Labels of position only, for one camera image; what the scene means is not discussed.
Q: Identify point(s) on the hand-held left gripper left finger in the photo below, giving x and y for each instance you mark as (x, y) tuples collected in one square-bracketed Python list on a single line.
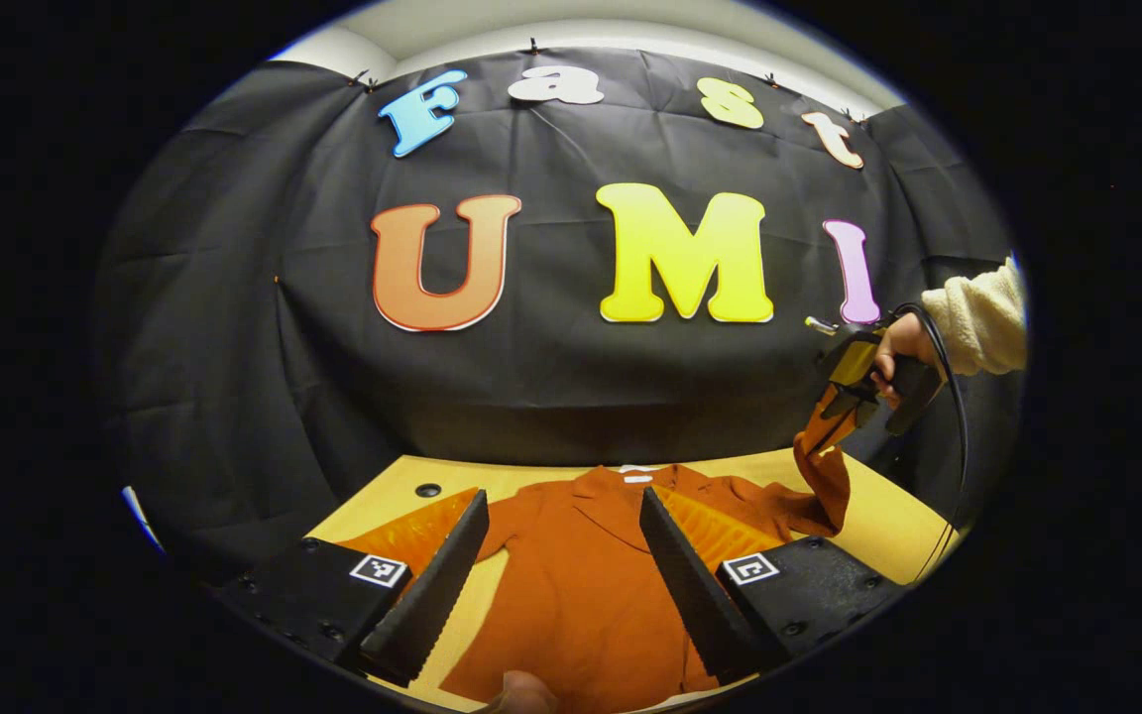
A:
[(432, 595)]

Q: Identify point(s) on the black backdrop cloth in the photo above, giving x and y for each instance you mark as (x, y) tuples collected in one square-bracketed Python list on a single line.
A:
[(551, 397)]

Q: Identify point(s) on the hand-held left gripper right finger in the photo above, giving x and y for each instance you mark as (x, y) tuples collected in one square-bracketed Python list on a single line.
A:
[(695, 595)]

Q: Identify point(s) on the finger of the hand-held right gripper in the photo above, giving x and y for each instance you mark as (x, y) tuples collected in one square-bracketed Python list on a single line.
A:
[(826, 428)]

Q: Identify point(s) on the rust orange button shirt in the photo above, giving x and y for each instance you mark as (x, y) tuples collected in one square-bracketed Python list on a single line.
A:
[(581, 595)]

